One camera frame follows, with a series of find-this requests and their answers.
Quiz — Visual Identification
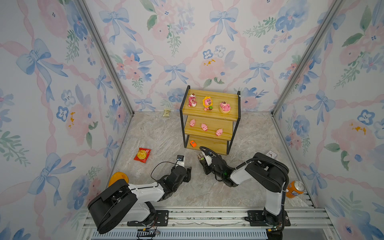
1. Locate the pink bear yellow flower figure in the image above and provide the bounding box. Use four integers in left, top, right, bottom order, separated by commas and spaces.
203, 96, 213, 111

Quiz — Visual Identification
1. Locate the pink pig on middle shelf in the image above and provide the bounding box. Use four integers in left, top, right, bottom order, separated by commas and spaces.
189, 119, 196, 127

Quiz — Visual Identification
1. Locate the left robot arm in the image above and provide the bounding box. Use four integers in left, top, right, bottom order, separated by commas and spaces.
88, 165, 192, 234

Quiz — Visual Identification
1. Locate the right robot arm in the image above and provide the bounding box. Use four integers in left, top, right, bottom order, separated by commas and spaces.
198, 147, 289, 232

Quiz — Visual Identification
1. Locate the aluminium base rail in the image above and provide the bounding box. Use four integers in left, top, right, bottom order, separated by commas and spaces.
78, 207, 340, 240

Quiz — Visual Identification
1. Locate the orange bowl left side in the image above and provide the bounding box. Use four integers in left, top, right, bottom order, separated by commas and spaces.
109, 172, 129, 187

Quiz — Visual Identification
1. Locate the orange toy truck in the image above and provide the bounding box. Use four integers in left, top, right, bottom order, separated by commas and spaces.
190, 140, 197, 148

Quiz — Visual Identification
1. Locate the red yellow snack packet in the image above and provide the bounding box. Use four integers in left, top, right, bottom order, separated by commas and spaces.
134, 148, 151, 163

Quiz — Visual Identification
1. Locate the pink bear strawberry hat figure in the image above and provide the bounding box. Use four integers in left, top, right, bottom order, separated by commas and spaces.
188, 94, 197, 108

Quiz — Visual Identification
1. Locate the small green packet by wall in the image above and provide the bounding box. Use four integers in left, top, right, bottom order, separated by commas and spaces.
163, 109, 171, 117

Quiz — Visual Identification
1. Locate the red and green toy truck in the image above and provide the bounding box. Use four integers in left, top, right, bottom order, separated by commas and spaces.
198, 153, 205, 161

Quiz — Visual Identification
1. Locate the orange can right side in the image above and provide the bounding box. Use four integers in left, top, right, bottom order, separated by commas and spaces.
286, 181, 305, 199

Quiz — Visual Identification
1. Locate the wooden shelf black metal frame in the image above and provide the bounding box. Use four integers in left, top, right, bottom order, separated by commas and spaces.
180, 86, 241, 155

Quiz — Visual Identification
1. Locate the pink pig toy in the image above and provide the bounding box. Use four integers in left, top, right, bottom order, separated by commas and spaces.
201, 124, 208, 132
216, 129, 224, 137

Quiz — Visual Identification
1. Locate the small white alarm clock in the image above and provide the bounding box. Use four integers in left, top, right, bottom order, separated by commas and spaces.
266, 151, 277, 159

